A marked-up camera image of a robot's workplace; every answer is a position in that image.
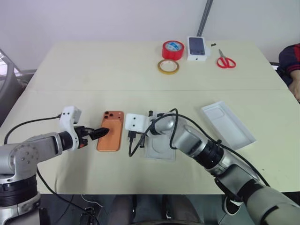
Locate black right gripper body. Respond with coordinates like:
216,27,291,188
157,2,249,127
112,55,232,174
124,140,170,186
127,130,144,143

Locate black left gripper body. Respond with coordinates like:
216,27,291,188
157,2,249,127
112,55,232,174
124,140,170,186
74,126,95,149

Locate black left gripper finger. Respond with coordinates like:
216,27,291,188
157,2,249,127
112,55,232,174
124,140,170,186
87,127,111,136
90,133,109,142

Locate orange smartphone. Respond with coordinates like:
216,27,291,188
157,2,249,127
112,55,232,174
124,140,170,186
96,110,125,152

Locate white phone box base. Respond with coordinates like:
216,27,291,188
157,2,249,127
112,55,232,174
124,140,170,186
140,110,177,163

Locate white phone box lid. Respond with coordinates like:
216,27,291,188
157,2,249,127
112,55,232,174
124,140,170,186
201,101,257,151

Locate sealed white phone box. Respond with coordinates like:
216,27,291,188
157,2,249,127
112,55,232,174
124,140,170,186
187,36,210,62

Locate dark rounded shape under table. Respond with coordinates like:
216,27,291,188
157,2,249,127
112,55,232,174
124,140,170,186
109,194,225,225

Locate red tape roll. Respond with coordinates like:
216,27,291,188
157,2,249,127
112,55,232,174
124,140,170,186
162,40,186,61

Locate white and black shoe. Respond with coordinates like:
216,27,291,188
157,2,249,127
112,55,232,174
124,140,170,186
222,196,244,216

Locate person in dark jacket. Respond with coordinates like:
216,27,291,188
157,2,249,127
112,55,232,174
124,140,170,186
276,43,300,88

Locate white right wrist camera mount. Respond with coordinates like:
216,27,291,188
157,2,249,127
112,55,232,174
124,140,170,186
125,113,149,133

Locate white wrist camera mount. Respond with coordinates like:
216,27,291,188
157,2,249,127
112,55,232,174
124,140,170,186
125,113,149,133
58,105,83,151

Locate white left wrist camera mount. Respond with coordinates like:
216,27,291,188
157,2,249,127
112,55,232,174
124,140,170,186
58,105,83,151

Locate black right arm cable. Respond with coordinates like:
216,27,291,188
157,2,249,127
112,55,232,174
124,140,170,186
127,108,270,187

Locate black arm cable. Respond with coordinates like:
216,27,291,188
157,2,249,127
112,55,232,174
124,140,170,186
127,108,270,187
4,114,63,145

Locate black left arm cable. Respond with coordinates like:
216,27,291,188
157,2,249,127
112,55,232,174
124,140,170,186
4,114,63,145

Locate black floor cable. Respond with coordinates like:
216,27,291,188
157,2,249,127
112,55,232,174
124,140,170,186
36,168,100,225

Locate yellow clear tape ring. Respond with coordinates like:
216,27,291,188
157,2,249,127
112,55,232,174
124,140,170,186
157,59,181,75

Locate grey chair frame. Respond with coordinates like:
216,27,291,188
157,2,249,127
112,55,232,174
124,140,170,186
0,48,36,128

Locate red handled scissors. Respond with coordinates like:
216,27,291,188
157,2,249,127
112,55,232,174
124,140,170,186
216,48,237,69

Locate grey metal profile post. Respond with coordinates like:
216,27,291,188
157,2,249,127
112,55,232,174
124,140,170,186
197,0,214,36

